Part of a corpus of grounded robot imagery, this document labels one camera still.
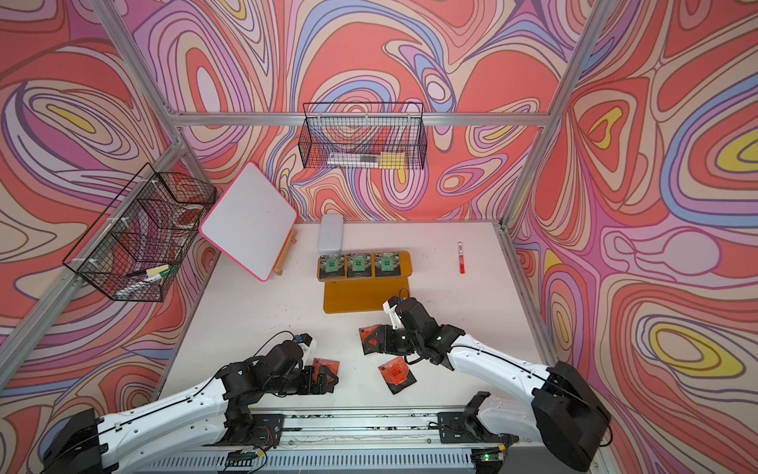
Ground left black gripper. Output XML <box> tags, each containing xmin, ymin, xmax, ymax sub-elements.
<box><xmin>265</xmin><ymin>363</ymin><xmax>341</xmax><ymax>397</ymax></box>

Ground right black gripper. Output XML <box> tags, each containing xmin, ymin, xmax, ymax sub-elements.
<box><xmin>365</xmin><ymin>325</ymin><xmax>424</xmax><ymax>355</ymax></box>

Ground red tea bag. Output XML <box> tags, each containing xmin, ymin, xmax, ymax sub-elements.
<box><xmin>312</xmin><ymin>359</ymin><xmax>340</xmax><ymax>380</ymax></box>
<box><xmin>359</xmin><ymin>325</ymin><xmax>383</xmax><ymax>349</ymax></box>
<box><xmin>378</xmin><ymin>357</ymin><xmax>417</xmax><ymax>395</ymax></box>

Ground yellow wooden two-tier shelf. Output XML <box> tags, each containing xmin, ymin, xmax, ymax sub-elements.
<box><xmin>317</xmin><ymin>251</ymin><xmax>413</xmax><ymax>314</ymax></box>

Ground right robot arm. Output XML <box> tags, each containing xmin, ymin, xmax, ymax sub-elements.
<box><xmin>358</xmin><ymin>297</ymin><xmax>612</xmax><ymax>472</ymax></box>

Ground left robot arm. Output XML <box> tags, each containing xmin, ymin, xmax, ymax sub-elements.
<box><xmin>43</xmin><ymin>334</ymin><xmax>340</xmax><ymax>473</ymax></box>

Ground white plastic box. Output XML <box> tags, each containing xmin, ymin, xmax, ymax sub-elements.
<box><xmin>318</xmin><ymin>213</ymin><xmax>345</xmax><ymax>255</ymax></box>

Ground red marker pen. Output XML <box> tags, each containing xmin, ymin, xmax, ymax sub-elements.
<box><xmin>457</xmin><ymin>241</ymin><xmax>466</xmax><ymax>275</ymax></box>

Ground wooden easel stand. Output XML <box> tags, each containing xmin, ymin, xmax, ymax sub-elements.
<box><xmin>272</xmin><ymin>229</ymin><xmax>297</xmax><ymax>276</ymax></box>

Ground white board with pink edge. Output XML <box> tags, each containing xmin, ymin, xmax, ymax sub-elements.
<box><xmin>199</xmin><ymin>163</ymin><xmax>297</xmax><ymax>282</ymax></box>

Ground yellow sticky notes in basket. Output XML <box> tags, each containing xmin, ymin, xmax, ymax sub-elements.
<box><xmin>377</xmin><ymin>152</ymin><xmax>407</xmax><ymax>170</ymax></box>

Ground green yellow markers in basket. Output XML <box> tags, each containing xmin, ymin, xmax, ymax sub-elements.
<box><xmin>126</xmin><ymin>264</ymin><xmax>172</xmax><ymax>280</ymax></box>

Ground black wire basket back wall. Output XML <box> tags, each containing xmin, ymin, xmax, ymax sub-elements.
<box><xmin>298</xmin><ymin>100</ymin><xmax>428</xmax><ymax>170</ymax></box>

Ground black wire basket wall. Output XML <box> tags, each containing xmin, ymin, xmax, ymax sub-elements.
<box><xmin>63</xmin><ymin>164</ymin><xmax>218</xmax><ymax>302</ymax></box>
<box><xmin>298</xmin><ymin>100</ymin><xmax>428</xmax><ymax>170</ymax></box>

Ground black wire basket left wall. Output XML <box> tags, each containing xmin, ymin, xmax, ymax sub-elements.
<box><xmin>63</xmin><ymin>164</ymin><xmax>218</xmax><ymax>302</ymax></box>

